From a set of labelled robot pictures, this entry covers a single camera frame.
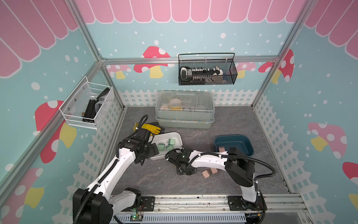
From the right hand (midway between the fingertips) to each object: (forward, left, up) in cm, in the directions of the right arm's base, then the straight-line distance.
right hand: (182, 172), depth 85 cm
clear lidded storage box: (+38, -1, +17) cm, 41 cm away
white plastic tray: (+21, +12, +1) cm, 24 cm away
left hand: (+5, +18, +11) cm, 22 cm away
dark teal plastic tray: (+21, -42, 0) cm, 47 cm away
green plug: (+17, +14, +2) cm, 22 cm away
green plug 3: (+21, +7, +2) cm, 22 cm away
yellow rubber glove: (+31, +22, +3) cm, 39 cm away
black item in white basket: (+22, +46, +36) cm, 62 cm away
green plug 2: (+15, +8, +2) cm, 18 cm away
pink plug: (-2, -15, +2) cm, 15 cm away
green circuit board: (-23, +24, 0) cm, 33 cm away
